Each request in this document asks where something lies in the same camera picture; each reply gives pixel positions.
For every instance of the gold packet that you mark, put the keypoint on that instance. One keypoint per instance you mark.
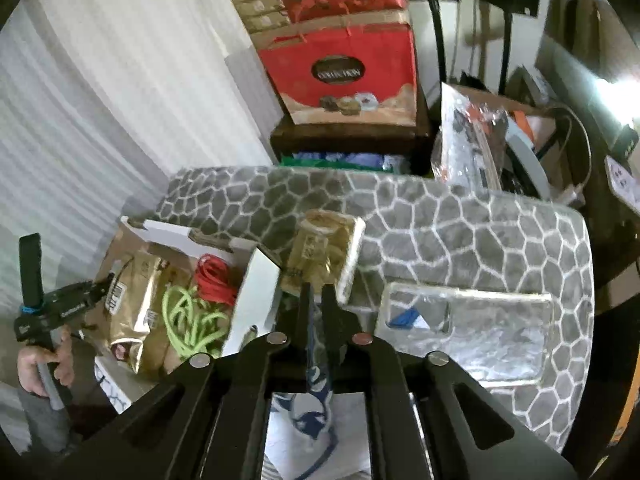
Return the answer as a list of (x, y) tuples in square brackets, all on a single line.
[(320, 250)]

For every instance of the person's left hand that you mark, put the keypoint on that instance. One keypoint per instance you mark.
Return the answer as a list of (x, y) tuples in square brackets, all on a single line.
[(37, 370)]

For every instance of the person's left forearm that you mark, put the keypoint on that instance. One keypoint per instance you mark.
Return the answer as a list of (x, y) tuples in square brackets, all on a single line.
[(47, 425)]

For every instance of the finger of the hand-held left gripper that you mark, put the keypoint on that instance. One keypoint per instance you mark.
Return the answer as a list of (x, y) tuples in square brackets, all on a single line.
[(106, 290)]

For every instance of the red gift bag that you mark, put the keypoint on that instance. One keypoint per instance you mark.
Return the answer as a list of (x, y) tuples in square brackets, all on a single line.
[(345, 75)]

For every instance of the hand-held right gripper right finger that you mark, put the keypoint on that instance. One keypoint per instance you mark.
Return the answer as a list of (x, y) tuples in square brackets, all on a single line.
[(329, 320)]

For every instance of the blue and white patterned pouch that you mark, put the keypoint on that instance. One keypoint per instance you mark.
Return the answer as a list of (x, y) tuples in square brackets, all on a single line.
[(312, 410)]

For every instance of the dark wooden stand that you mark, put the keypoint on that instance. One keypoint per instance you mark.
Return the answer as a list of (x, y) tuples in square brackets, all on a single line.
[(350, 137)]

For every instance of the gold foil bag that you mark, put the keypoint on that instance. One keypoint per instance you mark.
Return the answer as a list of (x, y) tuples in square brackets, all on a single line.
[(135, 305)]

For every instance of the crinkled clear plastic bag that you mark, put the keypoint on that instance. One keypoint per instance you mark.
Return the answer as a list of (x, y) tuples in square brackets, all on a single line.
[(465, 140)]

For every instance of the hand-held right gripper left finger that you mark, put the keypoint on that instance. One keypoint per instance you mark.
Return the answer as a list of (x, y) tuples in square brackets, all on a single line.
[(300, 320)]

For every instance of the flat screen television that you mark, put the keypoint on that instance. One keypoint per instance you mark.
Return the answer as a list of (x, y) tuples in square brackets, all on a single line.
[(575, 45)]

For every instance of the white curtain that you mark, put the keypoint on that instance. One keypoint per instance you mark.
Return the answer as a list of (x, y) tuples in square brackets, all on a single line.
[(100, 110)]

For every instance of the cardboard tray box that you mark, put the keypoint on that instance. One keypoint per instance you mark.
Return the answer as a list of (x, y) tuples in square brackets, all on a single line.
[(250, 305)]

